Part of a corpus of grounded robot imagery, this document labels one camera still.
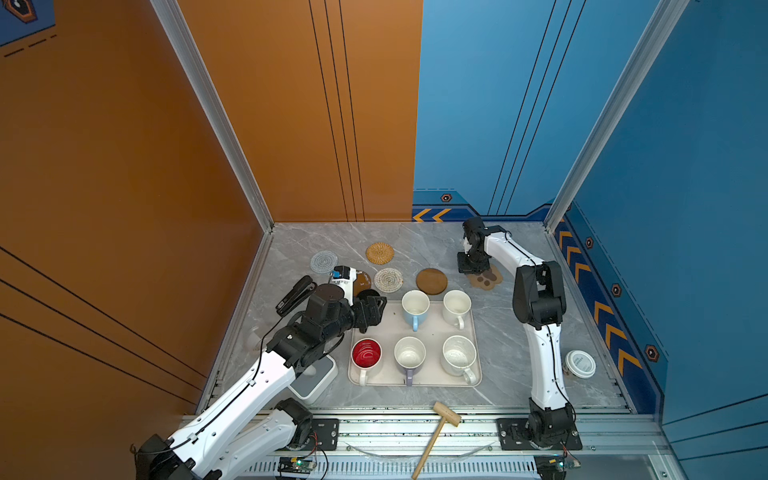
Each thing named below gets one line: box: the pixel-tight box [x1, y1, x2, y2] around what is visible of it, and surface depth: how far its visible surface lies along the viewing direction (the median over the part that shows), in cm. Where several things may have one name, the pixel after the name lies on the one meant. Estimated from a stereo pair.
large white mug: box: [441, 335, 477, 385], surface depth 83 cm
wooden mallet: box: [412, 401, 461, 480], surface depth 76 cm
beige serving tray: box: [348, 300, 482, 387], surface depth 87 cm
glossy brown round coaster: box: [354, 270, 371, 298], surface depth 104 cm
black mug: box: [356, 288, 381, 299], surface depth 91 cm
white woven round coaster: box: [374, 267, 404, 293], surface depth 104 cm
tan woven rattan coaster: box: [366, 242, 395, 265], surface depth 114 cm
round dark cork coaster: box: [416, 268, 448, 295], surface depth 105 cm
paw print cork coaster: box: [468, 264, 504, 291], surface depth 104 cm
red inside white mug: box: [350, 337, 383, 386], surface depth 82 cm
